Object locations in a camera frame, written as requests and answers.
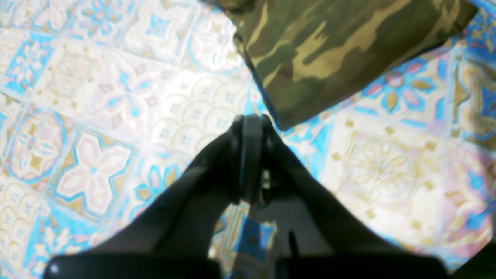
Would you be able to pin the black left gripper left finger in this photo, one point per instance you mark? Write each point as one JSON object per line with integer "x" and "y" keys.
{"x": 171, "y": 238}

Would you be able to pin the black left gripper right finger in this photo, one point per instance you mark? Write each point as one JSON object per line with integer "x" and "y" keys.
{"x": 321, "y": 239}

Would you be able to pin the camouflage T-shirt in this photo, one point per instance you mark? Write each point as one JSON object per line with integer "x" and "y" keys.
{"x": 308, "y": 55}

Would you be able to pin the patterned tile tablecloth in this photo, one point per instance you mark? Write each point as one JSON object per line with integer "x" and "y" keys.
{"x": 105, "y": 102}

